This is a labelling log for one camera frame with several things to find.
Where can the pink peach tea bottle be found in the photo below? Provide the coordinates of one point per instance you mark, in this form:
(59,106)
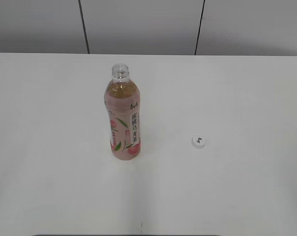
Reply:
(122,102)

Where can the white bottle cap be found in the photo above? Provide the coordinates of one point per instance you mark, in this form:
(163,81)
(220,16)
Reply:
(198,141)

